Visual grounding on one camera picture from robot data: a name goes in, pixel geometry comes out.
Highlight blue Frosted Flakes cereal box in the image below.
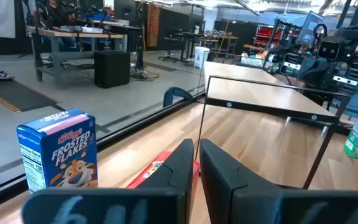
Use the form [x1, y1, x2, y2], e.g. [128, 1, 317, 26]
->
[16, 108, 98, 194]

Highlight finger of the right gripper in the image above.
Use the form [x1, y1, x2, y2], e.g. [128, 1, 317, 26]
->
[279, 52, 303, 77]
[333, 68, 358, 96]

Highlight red storage rack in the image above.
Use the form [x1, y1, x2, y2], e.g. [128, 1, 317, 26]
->
[253, 24, 284, 47]

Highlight black floor box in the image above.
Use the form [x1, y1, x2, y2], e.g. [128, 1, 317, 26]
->
[93, 50, 131, 89]

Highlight black floor mat yellow edge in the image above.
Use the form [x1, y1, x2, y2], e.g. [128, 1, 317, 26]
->
[0, 79, 58, 113]

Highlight black table frame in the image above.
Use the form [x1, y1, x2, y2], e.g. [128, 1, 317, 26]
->
[0, 91, 206, 215]

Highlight red Froot Loops cereal box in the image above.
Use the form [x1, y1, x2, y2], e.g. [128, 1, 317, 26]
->
[126, 149, 201, 190]

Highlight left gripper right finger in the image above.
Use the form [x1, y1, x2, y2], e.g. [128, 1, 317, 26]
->
[199, 138, 358, 224]

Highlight blue table clamp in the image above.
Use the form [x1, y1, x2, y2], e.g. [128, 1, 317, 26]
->
[162, 86, 195, 108]

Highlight orange hanging banner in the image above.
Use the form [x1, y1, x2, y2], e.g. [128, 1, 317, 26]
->
[147, 3, 160, 47]

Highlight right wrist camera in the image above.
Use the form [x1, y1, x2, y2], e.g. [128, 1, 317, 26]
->
[317, 35, 343, 62]

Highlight white bin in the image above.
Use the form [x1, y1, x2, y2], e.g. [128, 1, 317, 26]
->
[194, 46, 211, 70]

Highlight tilted computer monitor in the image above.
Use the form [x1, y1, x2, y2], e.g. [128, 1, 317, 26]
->
[296, 11, 325, 47]

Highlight wooden shelf black metal frame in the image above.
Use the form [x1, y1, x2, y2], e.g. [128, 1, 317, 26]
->
[194, 60, 351, 190]

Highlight wooden workbench grey legs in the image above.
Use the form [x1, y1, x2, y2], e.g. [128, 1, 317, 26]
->
[26, 20, 142, 83]

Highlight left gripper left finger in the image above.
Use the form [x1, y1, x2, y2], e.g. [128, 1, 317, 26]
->
[21, 138, 195, 224]

